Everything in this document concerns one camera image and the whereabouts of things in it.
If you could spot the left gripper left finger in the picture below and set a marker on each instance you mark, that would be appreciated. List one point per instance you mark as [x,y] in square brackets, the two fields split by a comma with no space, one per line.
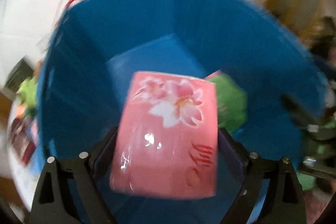
[53,201]

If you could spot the blue plastic crate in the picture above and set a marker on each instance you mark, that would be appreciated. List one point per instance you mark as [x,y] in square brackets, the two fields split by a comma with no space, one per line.
[100,44]

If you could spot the maroon knit beanie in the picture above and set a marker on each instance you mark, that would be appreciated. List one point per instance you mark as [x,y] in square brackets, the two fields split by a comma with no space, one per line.
[21,141]

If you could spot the barcoded pink tissue pack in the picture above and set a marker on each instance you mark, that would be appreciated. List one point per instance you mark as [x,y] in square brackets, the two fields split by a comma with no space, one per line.
[216,73]

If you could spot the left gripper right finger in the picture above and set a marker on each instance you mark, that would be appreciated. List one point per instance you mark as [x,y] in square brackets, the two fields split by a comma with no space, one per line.
[283,200]

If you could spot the pink flower tissue pack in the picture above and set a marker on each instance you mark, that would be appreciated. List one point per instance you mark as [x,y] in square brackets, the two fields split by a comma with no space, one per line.
[167,140]

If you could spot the green frog plush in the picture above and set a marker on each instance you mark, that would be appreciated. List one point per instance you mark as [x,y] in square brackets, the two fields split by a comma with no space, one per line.
[27,93]

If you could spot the black gift box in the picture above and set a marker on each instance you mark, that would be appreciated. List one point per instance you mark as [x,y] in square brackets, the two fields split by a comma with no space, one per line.
[17,75]

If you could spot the green plush towel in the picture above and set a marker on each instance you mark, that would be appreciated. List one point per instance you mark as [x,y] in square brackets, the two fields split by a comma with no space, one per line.
[231,103]

